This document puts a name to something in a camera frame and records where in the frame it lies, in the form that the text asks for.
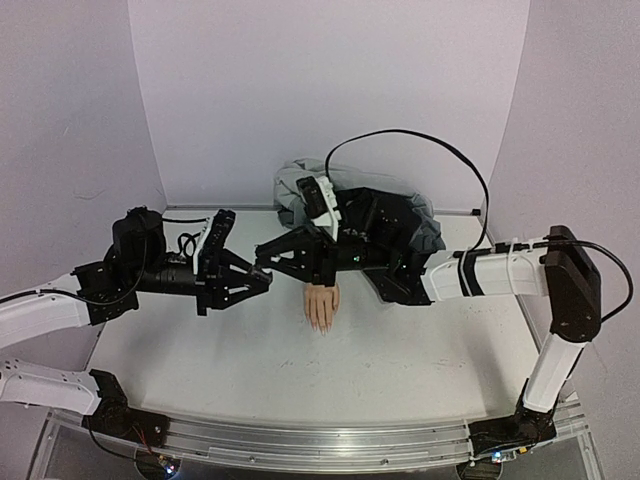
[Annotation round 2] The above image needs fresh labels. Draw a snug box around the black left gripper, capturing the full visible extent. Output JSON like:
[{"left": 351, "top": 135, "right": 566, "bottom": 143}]
[{"left": 131, "top": 249, "right": 271, "bottom": 318}]

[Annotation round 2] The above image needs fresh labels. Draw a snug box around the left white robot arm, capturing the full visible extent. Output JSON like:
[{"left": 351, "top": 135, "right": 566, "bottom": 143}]
[{"left": 1, "top": 207, "right": 273, "bottom": 437}]

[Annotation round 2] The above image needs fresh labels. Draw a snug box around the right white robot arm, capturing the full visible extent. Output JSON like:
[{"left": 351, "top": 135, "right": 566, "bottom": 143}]
[{"left": 255, "top": 187, "right": 602, "bottom": 414}]

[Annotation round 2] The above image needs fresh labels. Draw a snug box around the mannequin hand with long nails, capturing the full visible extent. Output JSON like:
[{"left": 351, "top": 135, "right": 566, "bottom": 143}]
[{"left": 304, "top": 284, "right": 340, "bottom": 335}]

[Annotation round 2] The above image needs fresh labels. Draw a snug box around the grey and black jacket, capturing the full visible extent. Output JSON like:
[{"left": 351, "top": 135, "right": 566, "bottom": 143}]
[{"left": 272, "top": 158, "right": 446, "bottom": 305}]

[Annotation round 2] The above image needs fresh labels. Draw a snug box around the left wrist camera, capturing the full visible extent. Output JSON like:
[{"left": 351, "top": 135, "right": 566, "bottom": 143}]
[{"left": 192, "top": 209, "right": 236, "bottom": 276}]

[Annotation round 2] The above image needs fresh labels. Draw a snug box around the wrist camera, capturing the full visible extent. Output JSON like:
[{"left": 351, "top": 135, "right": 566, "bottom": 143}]
[
  {"left": 192, "top": 209, "right": 236, "bottom": 276},
  {"left": 296, "top": 176, "right": 342, "bottom": 242}
]

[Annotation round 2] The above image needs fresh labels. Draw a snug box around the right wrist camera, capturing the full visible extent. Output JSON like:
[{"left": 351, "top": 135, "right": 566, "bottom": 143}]
[{"left": 296, "top": 176, "right": 342, "bottom": 242}]

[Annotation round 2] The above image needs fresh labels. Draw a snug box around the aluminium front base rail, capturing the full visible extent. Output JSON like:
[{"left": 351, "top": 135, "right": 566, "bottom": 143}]
[{"left": 29, "top": 399, "right": 601, "bottom": 480}]

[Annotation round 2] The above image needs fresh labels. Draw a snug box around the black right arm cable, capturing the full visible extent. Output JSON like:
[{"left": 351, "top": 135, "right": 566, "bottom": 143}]
[{"left": 324, "top": 128, "right": 491, "bottom": 249}]

